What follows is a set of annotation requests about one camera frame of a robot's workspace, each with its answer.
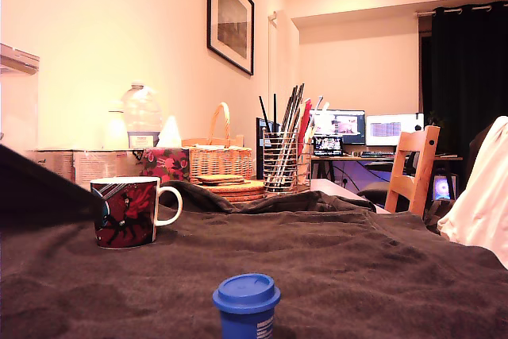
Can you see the blue coffee capsule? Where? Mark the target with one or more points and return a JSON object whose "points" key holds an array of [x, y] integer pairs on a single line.
{"points": [[247, 307]]}

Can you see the printed cardboard box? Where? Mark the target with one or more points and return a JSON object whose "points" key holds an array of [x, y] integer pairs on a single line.
{"points": [[103, 164]]}

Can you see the dark mug with red print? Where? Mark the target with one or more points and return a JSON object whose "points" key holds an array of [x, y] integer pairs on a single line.
{"points": [[124, 212]]}

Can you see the small white bottle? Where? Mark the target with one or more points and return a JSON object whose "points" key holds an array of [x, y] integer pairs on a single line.
{"points": [[114, 128]]}

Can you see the large clear water bottle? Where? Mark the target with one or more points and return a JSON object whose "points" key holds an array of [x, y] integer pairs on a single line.
{"points": [[141, 116]]}

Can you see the floral tissue box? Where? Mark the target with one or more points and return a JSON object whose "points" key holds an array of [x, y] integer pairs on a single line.
{"points": [[166, 164]]}

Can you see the white tissue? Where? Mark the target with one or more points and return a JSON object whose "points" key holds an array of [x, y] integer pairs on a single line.
{"points": [[170, 134]]}

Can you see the square cork coasters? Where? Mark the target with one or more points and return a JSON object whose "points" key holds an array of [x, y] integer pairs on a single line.
{"points": [[220, 179]]}

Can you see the round cork trivets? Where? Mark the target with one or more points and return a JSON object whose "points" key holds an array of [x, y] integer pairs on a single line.
{"points": [[238, 192]]}

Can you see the black box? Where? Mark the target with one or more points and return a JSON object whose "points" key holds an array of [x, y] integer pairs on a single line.
{"points": [[260, 156]]}

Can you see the black straw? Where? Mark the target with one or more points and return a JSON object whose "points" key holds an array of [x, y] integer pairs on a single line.
{"points": [[274, 109], [264, 112]]}

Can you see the dark chopstick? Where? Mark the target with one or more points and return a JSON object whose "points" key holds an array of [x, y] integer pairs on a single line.
{"points": [[297, 105], [289, 109]]}

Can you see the red spatula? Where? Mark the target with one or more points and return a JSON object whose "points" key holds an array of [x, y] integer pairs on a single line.
{"points": [[305, 124]]}

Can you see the dark grey table cloth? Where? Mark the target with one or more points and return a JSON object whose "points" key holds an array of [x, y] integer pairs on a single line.
{"points": [[317, 275]]}

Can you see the small laptop screen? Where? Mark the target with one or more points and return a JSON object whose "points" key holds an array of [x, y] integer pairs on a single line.
{"points": [[327, 144]]}

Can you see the black computer monitor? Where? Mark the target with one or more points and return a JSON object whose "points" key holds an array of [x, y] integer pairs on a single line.
{"points": [[349, 124]]}

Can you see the wooden desk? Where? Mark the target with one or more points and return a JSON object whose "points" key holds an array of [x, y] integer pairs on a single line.
{"points": [[357, 159]]}

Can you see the computer keyboard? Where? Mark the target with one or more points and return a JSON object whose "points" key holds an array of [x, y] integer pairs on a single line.
{"points": [[377, 153]]}

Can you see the computer monitor with webcam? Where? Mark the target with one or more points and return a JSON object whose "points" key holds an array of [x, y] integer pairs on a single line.
{"points": [[389, 128]]}

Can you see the wooden chair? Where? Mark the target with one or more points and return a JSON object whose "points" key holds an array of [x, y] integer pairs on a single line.
{"points": [[412, 142]]}

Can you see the computer case with lit fan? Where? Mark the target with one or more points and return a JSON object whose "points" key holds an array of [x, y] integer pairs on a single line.
{"points": [[441, 188]]}

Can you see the white curtain rod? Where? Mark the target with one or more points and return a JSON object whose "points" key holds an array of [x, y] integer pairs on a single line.
{"points": [[424, 13]]}

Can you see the white cloth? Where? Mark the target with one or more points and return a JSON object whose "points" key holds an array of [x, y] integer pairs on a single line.
{"points": [[480, 196]]}

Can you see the dark curtain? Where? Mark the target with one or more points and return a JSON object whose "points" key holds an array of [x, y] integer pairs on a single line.
{"points": [[468, 77]]}

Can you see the black framed wall picture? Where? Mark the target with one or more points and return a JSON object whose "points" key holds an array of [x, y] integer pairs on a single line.
{"points": [[233, 21]]}

